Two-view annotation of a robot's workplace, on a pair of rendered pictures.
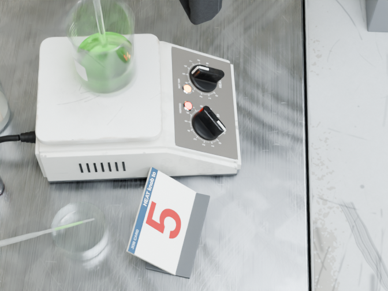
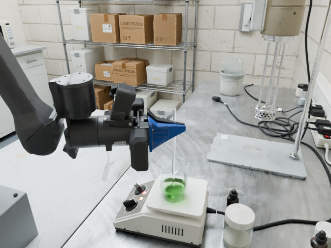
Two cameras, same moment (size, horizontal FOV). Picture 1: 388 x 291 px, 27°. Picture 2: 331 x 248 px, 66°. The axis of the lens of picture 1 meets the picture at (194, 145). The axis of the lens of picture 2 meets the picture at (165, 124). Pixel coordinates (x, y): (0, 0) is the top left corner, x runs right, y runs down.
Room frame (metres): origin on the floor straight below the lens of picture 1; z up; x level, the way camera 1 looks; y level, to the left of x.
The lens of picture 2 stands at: (0.86, 0.20, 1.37)
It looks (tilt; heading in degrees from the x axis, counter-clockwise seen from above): 25 degrees down; 197
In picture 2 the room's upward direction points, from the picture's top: straight up
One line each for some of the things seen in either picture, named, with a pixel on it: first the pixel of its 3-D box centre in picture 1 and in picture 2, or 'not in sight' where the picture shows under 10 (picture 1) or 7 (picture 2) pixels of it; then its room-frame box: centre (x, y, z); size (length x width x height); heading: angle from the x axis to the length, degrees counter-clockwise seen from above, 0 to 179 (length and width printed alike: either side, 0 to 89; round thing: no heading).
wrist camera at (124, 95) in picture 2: not in sight; (119, 102); (0.48, -0.01, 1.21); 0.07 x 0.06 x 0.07; 26
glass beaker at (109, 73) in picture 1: (104, 47); (173, 182); (0.44, 0.08, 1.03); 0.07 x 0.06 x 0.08; 175
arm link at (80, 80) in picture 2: not in sight; (63, 110); (0.52, -0.09, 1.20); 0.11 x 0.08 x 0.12; 114
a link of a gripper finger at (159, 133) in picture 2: not in sight; (168, 133); (0.47, 0.08, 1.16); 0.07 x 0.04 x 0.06; 113
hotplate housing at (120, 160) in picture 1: (129, 109); (167, 206); (0.42, 0.07, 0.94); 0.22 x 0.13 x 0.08; 93
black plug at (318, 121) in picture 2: not in sight; (319, 123); (-0.17, 0.50, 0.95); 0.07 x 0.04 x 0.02; 87
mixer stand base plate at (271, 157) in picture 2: not in sight; (254, 152); (0.05, 0.27, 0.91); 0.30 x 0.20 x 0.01; 87
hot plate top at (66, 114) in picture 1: (99, 87); (178, 193); (0.42, 0.09, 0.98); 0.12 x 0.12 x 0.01; 3
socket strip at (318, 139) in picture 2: not in sight; (317, 121); (-0.26, 0.52, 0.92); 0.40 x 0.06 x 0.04; 177
